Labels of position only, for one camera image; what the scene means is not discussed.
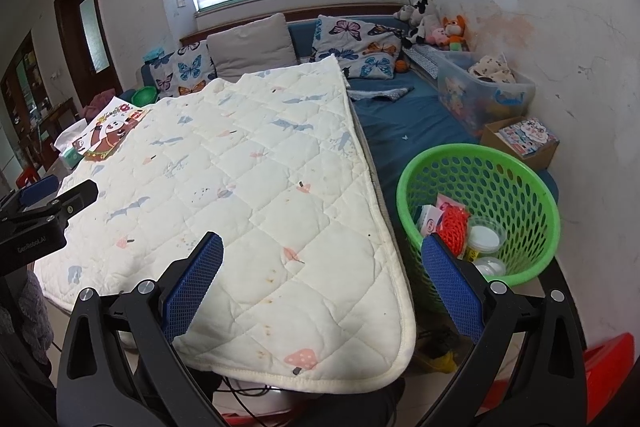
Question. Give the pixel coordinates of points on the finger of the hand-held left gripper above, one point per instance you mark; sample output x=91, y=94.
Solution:
x=75, y=202
x=37, y=189

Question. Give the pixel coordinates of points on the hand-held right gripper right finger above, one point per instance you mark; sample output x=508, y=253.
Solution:
x=452, y=287

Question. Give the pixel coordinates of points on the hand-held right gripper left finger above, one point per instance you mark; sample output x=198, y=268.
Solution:
x=192, y=287

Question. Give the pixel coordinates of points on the clear plastic lid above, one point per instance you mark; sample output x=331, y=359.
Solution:
x=491, y=266

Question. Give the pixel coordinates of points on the red mesh net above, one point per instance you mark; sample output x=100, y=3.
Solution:
x=456, y=232

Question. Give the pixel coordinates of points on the clear plastic bowl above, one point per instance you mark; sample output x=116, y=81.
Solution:
x=484, y=237

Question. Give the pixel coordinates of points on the white carton box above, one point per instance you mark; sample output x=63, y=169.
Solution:
x=429, y=222

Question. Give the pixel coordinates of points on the pink snack packet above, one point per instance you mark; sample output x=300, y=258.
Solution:
x=445, y=206

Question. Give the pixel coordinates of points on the green plastic basket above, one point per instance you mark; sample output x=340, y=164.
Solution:
x=404, y=192

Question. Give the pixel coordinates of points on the small red stool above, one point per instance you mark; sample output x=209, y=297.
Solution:
x=27, y=177

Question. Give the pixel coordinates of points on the green tissue pack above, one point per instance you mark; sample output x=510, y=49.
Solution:
x=70, y=154

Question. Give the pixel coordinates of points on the wooden side table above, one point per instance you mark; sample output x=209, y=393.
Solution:
x=55, y=122

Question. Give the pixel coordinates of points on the yellow object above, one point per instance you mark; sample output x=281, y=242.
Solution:
x=442, y=362

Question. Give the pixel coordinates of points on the panda printed bag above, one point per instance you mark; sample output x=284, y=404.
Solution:
x=110, y=134

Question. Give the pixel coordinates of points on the white quilted blanket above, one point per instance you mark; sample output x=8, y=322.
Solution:
x=225, y=207

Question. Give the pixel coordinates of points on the maroon cloth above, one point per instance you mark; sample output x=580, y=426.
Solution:
x=97, y=104

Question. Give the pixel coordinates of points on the wooden shelf cabinet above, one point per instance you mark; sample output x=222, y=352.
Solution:
x=27, y=82

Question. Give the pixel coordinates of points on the grey star blanket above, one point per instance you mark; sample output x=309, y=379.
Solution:
x=381, y=192

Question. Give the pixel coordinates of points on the green bowl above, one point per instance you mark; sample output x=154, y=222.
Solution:
x=145, y=96

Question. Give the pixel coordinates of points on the brown door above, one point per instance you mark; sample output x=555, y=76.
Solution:
x=70, y=37

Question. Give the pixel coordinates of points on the cardboard box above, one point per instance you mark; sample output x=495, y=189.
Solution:
x=545, y=157

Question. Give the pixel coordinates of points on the teal cloth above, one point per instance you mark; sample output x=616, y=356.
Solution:
x=157, y=55

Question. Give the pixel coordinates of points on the red plastic stool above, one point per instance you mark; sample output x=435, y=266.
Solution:
x=605, y=362

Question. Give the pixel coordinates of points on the stack of printed packets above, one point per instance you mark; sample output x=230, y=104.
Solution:
x=530, y=134

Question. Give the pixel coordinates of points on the butterfly print pillow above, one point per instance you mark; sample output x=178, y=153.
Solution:
x=350, y=37
x=187, y=69

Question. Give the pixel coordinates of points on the blue mattress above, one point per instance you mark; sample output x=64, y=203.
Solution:
x=415, y=117

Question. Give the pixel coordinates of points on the clear storage bin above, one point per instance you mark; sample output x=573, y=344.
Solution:
x=465, y=97

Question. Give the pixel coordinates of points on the patterned grey cloth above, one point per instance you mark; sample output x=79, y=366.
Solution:
x=385, y=94

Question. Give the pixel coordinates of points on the spotted white cloth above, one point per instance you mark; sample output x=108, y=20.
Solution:
x=492, y=68

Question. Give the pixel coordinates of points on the small orange ball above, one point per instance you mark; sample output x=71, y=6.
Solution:
x=402, y=66

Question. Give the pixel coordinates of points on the grey striped panel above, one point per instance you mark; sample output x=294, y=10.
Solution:
x=425, y=59

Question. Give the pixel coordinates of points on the beige cushion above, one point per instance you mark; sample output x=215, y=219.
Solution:
x=250, y=47

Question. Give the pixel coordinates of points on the pink plush toy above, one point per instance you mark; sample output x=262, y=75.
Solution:
x=437, y=36

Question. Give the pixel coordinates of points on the orange fox plush toy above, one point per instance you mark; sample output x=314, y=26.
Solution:
x=455, y=27

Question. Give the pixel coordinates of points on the grey plush toy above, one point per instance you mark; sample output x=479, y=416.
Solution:
x=404, y=12

